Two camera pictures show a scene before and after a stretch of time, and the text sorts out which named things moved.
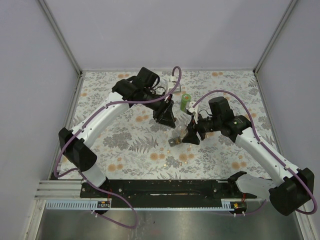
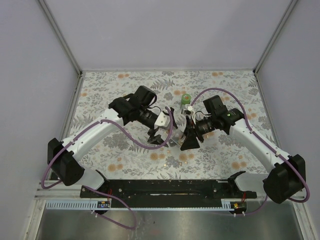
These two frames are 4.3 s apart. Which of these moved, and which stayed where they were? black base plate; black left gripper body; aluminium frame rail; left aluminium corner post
Moved: black left gripper body
Stayed: black base plate; aluminium frame rail; left aluminium corner post
